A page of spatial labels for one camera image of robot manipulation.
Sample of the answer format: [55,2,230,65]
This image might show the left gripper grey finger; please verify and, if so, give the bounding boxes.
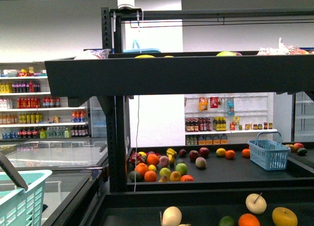
[0,153,28,191]

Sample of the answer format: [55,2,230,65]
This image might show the light teal plastic basket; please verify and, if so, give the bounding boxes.
[0,170,52,226]

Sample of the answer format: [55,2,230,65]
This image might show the white drinks shelf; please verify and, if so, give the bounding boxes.
[0,62,89,141]

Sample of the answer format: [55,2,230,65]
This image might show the black metal fruit shelf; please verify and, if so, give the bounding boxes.
[44,6,314,226]

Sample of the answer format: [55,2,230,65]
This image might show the far yellow lemon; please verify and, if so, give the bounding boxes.
[216,148,226,157]

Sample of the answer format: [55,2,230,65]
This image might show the white sauce shelf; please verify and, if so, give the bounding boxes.
[184,93,275,146]

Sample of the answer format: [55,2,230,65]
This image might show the glass top freezer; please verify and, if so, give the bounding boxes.
[0,138,108,226]

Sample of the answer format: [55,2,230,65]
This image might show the white pear front left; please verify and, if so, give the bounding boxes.
[161,206,182,226]

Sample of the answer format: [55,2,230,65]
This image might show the far dark red apple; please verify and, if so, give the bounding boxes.
[189,150,199,162]

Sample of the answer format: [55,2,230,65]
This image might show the far peach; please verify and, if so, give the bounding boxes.
[195,157,207,169]

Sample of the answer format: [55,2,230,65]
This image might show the far orange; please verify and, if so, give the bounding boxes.
[225,150,236,160]

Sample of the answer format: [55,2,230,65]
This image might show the dark green lime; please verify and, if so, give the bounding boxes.
[218,216,236,226]

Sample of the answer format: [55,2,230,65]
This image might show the orange near white pear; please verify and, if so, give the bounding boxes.
[238,213,261,226]

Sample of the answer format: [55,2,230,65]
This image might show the white pear with stem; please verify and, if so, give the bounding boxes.
[245,193,267,215]

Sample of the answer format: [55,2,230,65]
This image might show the blue plastic basket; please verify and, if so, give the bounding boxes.
[247,131,291,171]

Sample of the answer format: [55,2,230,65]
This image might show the yellow apple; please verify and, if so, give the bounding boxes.
[272,207,298,226]

